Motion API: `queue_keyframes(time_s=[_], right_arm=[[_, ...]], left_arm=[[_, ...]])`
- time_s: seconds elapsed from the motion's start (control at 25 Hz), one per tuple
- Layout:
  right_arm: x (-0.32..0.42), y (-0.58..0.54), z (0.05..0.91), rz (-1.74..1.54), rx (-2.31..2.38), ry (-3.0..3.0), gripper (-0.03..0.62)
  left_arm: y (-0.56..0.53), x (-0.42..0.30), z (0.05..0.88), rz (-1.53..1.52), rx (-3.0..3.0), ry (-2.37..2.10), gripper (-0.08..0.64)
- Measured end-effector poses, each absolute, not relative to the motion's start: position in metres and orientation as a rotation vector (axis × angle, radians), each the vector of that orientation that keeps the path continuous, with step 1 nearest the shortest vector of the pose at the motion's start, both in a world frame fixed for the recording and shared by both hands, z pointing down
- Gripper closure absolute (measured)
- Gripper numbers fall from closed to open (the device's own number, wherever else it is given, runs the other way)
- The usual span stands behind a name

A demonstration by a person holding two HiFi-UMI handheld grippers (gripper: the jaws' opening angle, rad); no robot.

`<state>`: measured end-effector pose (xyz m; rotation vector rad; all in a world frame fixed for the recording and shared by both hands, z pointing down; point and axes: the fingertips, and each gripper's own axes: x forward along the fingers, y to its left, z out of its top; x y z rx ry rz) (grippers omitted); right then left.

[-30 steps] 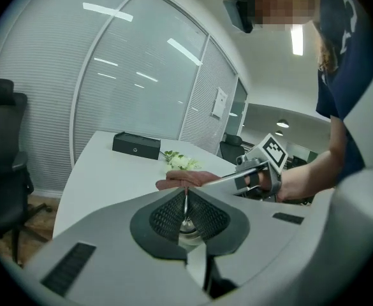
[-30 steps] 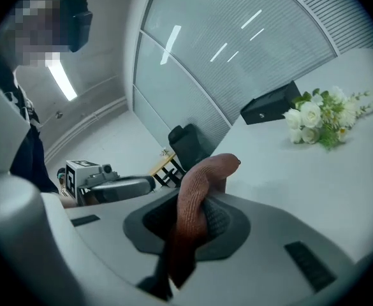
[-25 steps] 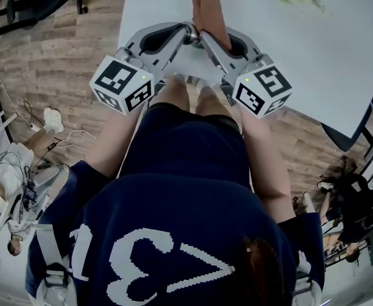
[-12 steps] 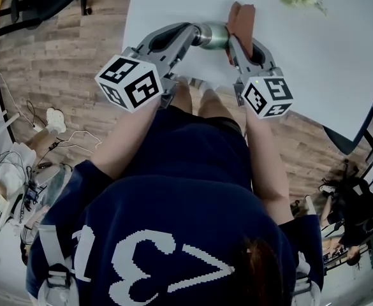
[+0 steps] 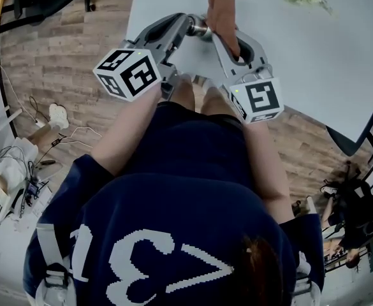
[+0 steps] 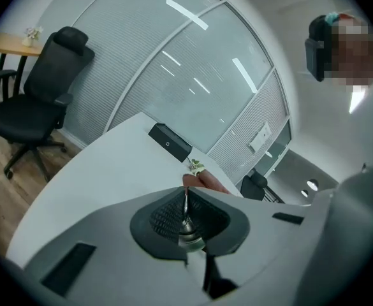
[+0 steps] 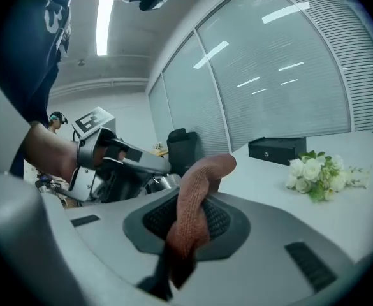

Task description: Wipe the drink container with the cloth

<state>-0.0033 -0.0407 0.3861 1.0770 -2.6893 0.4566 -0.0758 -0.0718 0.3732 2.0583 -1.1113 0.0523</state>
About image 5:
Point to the person's left leg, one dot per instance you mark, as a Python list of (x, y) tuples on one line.
[(183, 94)]

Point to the person's leg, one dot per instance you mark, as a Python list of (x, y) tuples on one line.
[(216, 104), (183, 94)]

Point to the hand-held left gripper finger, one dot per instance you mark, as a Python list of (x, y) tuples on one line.
[(178, 40), (151, 24)]

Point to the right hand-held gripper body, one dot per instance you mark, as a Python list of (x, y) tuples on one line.
[(262, 97)]

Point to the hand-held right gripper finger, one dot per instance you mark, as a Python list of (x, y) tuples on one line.
[(226, 61), (258, 51)]

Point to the person's right forearm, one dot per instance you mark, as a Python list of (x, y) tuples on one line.
[(262, 171)]

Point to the small metal cup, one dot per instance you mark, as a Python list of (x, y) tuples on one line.
[(199, 30)]

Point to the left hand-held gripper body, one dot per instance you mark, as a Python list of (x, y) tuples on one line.
[(140, 76)]

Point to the person's right leg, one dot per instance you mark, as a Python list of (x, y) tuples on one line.
[(216, 104)]

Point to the navy shirt white print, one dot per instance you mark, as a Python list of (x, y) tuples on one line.
[(179, 202)]

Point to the brown cloth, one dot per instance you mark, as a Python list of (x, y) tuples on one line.
[(221, 14)]

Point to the person's left forearm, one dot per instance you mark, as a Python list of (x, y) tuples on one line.
[(125, 132)]

